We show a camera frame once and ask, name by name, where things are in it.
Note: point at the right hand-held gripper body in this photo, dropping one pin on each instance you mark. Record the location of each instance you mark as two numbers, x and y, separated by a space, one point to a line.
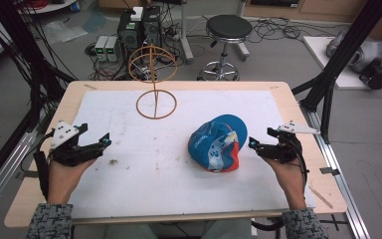
285 151

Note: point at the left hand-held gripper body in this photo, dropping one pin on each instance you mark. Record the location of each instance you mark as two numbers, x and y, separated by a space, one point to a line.
67 154

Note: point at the blue patterned cap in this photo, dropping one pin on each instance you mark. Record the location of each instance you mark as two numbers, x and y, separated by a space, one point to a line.
217 146

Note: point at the person's left hand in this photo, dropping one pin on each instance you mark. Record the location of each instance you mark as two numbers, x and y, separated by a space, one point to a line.
63 181

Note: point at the person's right hand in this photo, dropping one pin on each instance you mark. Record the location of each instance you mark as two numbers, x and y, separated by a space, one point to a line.
290 179

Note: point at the grey tape piece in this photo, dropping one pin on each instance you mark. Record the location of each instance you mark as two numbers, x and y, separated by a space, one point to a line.
329 171
26 174

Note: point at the thin wooden stick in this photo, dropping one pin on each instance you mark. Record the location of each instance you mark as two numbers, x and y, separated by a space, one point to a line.
321 197

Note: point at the white table mat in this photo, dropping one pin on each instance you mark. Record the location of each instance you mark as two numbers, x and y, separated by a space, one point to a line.
152 179

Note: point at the grey power supply unit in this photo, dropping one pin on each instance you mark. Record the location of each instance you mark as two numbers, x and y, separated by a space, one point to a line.
113 49
100 48

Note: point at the white floor board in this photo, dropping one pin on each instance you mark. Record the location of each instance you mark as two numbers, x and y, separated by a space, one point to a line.
321 56

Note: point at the clear plastic sheet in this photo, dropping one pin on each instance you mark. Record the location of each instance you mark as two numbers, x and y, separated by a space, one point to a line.
63 31

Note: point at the black computer tower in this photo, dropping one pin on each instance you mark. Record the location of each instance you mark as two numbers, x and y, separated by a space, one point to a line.
152 28
129 33

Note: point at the black round stool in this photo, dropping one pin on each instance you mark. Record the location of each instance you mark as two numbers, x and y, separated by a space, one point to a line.
229 30

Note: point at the blue tape roll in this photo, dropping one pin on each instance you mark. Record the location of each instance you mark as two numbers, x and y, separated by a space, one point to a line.
75 6

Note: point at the grey and black device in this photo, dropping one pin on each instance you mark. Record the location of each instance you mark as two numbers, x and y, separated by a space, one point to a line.
368 56

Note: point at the white round table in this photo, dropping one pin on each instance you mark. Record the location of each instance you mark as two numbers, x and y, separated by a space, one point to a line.
46 6

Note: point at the white box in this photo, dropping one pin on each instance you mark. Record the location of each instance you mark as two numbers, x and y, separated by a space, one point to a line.
137 14

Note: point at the white metal stand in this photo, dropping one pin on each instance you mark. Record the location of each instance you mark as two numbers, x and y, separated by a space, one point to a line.
186 33

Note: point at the aluminium rail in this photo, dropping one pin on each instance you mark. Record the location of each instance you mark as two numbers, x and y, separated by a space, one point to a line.
3 176
335 172

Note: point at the black metal frame strut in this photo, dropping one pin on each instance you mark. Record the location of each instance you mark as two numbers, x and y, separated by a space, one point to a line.
16 49
344 49

